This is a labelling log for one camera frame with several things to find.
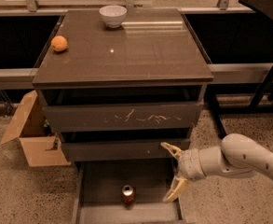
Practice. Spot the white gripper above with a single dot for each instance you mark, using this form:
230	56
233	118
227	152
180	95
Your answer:
188	164

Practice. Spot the red coke can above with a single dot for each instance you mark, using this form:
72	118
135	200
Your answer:
127	194

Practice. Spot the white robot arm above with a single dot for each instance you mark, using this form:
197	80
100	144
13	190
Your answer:
238	156

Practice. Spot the grey middle drawer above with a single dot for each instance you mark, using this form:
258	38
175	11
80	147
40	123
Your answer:
111	151

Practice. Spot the grey open bottom drawer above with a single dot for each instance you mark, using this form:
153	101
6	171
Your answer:
98	193

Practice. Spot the grey drawer cabinet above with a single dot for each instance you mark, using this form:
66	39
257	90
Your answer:
150	58

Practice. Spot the grey top drawer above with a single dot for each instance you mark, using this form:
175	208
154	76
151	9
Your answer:
121	117

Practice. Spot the brown cardboard box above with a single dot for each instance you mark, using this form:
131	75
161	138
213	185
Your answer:
27	126

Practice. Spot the white ceramic bowl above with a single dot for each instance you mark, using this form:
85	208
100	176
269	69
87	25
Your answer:
113	16

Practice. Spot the orange fruit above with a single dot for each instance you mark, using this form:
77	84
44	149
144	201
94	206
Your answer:
59	43

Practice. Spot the black table with legs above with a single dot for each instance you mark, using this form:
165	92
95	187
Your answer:
243	79

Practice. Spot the grey metal window rail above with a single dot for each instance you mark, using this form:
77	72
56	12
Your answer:
17	79

